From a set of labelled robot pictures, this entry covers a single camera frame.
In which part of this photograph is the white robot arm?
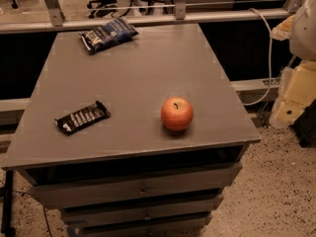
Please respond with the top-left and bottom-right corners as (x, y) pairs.
(269, 0), (316, 128)

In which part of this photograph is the grey drawer cabinet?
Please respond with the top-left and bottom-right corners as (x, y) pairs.
(3, 25), (260, 237)

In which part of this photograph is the metal railing frame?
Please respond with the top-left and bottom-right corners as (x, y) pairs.
(0, 0), (306, 35)

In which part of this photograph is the black stand leg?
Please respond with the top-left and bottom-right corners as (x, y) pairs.
(0, 171), (15, 237)

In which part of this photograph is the red apple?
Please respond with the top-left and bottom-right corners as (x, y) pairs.
(161, 97), (194, 131)

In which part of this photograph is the blue chip bag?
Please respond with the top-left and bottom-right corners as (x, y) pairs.
(80, 18), (138, 53)

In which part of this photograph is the black candy bar wrapper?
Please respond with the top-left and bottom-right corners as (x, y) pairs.
(55, 101), (111, 135)

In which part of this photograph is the white cable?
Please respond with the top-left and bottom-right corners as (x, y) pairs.
(242, 7), (275, 107)

